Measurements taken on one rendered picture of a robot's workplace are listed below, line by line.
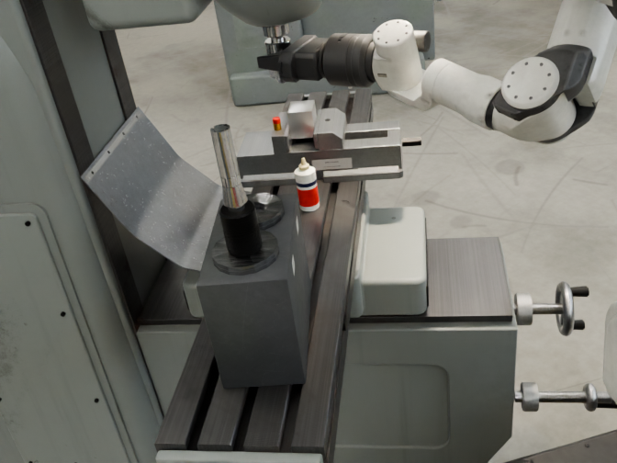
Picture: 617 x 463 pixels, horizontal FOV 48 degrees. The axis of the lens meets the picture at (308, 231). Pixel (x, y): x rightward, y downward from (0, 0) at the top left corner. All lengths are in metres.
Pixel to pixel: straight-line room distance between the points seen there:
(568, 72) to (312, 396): 0.55
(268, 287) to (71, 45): 0.67
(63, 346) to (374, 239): 0.68
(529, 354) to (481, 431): 0.83
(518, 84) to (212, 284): 0.49
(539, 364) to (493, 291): 0.94
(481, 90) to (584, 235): 1.97
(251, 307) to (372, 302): 0.50
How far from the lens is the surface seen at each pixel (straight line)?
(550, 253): 2.85
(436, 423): 1.60
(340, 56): 1.18
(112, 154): 1.42
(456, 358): 1.45
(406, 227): 1.48
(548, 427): 2.19
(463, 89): 1.07
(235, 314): 0.91
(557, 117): 1.03
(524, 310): 1.53
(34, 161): 1.30
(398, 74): 1.16
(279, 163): 1.46
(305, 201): 1.35
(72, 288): 1.43
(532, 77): 1.00
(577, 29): 1.05
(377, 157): 1.43
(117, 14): 1.21
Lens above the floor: 1.64
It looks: 33 degrees down
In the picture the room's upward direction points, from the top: 8 degrees counter-clockwise
